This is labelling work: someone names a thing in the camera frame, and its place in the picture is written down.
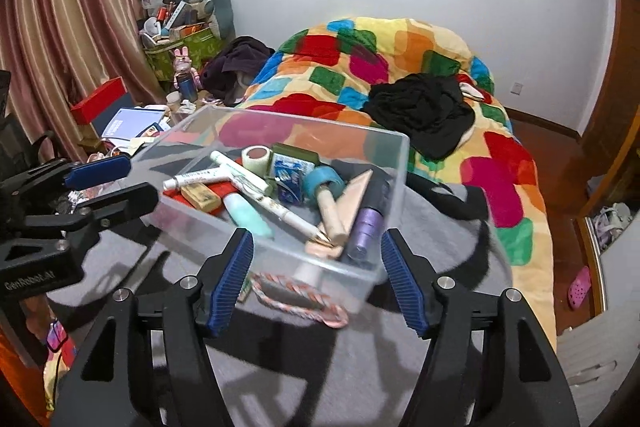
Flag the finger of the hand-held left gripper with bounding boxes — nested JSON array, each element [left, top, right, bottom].
[[0, 155, 132, 214], [74, 181, 160, 234]]

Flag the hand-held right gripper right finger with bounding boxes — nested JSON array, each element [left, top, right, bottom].
[[381, 228, 583, 427]]

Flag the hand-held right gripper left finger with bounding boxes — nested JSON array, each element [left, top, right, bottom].
[[50, 228, 256, 427]]

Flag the clear plastic storage box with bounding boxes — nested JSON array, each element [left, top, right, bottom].
[[140, 105, 411, 314]]

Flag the braided pink bracelet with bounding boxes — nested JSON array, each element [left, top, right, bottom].
[[250, 272, 350, 329]]

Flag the purple cosmetic bottle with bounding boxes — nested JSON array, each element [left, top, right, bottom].
[[342, 177, 394, 265]]

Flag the mint green tube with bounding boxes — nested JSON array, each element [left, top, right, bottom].
[[222, 193, 275, 239]]

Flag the white printed tube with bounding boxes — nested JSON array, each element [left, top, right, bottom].
[[162, 170, 235, 193]]

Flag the white pen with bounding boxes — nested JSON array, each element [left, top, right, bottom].
[[245, 191, 332, 247]]

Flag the beige cosmetic stick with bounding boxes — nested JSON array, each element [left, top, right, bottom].
[[316, 188, 349, 248]]

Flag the large beige cosmetic tube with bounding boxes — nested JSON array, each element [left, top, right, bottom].
[[336, 169, 375, 233]]

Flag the blue printed packet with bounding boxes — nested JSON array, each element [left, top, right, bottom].
[[274, 158, 315, 206]]

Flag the white tape roll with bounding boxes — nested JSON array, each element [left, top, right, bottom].
[[242, 145, 274, 174]]

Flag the teal tape roll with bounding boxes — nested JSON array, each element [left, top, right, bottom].
[[304, 165, 346, 204]]

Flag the dark green labelled jar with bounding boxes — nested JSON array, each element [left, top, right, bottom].
[[270, 143, 322, 180]]

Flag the red flat pouch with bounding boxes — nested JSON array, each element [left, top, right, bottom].
[[163, 188, 227, 219]]

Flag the grey blanket with black pattern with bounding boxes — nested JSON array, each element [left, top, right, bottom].
[[45, 172, 513, 427]]

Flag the blue and white notebook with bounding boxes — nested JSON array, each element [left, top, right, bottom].
[[101, 108, 166, 140]]

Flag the red box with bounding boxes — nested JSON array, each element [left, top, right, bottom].
[[70, 77, 128, 125]]

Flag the dark blue bottle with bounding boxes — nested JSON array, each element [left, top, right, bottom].
[[179, 74, 200, 102]]

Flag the pink bunny toy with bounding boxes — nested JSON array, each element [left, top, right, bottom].
[[172, 47, 203, 88]]

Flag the green patterned bag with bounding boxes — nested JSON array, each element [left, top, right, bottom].
[[144, 24, 223, 80]]

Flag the striped pink curtain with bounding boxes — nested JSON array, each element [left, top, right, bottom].
[[0, 0, 166, 162]]

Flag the black cloth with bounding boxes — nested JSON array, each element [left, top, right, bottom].
[[362, 73, 476, 160]]

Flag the dark purple cloth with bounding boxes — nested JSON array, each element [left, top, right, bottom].
[[200, 36, 276, 105]]

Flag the pink clog shoe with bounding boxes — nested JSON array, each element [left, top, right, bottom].
[[567, 266, 592, 310]]

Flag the white drawer cabinet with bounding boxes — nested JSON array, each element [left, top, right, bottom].
[[555, 217, 640, 388]]

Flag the grey neck pillow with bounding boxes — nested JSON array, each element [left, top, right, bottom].
[[182, 0, 236, 40]]

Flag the white shoes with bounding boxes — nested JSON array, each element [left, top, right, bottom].
[[590, 202, 636, 248]]

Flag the colourful patchwork blanket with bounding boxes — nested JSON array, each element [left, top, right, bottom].
[[235, 17, 557, 348]]

